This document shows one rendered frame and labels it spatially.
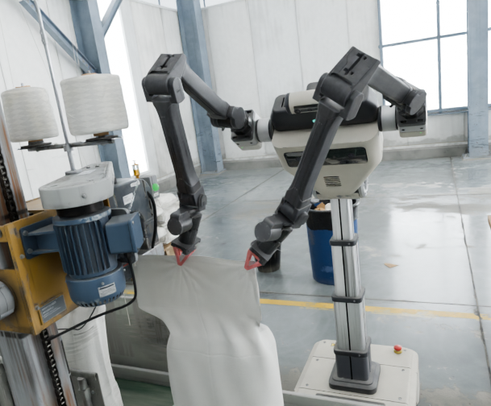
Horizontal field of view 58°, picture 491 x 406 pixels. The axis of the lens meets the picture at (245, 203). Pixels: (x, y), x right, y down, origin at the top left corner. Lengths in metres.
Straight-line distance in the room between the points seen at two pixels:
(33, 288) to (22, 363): 0.24
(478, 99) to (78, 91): 7.98
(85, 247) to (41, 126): 0.43
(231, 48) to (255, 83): 0.92
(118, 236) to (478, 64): 8.02
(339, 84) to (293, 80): 8.52
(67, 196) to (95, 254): 0.17
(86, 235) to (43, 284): 0.22
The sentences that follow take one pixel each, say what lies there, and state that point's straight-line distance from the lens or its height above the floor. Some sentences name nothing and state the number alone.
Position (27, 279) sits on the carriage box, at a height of 1.18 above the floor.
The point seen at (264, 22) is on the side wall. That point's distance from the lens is 9.84.
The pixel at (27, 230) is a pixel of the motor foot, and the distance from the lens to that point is 1.30.
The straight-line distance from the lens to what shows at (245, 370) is 1.52.
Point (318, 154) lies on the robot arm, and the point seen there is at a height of 1.41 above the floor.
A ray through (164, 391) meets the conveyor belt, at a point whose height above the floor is 0.38.
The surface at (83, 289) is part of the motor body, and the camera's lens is 1.24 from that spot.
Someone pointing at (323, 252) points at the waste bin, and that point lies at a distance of 3.62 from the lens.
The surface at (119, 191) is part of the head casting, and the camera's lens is 1.56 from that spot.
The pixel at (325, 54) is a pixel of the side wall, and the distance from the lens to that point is 9.43.
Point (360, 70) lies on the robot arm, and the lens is 1.07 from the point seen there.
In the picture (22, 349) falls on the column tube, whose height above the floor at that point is 0.98.
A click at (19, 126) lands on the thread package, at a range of 1.46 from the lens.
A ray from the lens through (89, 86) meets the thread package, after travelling 1.26.
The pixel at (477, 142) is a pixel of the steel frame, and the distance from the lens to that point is 8.85.
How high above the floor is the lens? 1.57
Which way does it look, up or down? 13 degrees down
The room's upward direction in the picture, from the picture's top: 7 degrees counter-clockwise
